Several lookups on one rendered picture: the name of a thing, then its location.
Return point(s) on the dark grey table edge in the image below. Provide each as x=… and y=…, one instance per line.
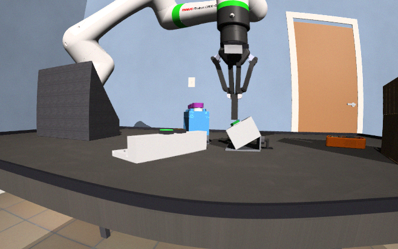
x=237, y=210

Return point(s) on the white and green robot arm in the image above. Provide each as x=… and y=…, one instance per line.
x=81, y=41

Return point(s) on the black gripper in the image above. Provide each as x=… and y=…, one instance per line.
x=234, y=33

